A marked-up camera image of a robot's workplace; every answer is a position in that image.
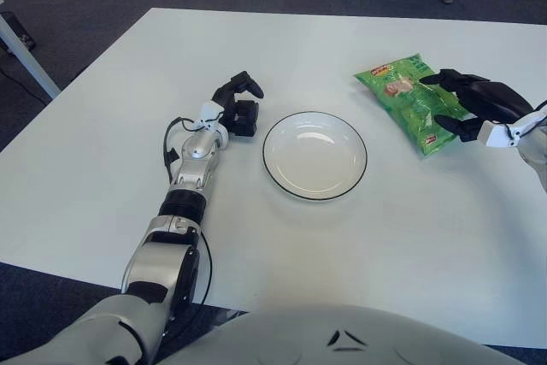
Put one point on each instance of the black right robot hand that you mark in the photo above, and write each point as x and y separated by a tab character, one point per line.
491	100

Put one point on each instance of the black wheeled base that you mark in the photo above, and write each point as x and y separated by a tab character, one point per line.
19	29

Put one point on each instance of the white desk leg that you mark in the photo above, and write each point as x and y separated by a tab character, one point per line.
30	59

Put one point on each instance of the green potato chips bag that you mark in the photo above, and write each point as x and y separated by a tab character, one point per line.
410	113

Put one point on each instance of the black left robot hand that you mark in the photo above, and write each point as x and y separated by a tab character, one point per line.
245	119

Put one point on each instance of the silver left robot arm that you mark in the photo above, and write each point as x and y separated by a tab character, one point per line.
198	155

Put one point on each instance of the grey robot torso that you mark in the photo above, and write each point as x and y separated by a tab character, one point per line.
299	335

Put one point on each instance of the white plate with black rim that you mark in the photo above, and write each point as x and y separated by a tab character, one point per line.
314	155

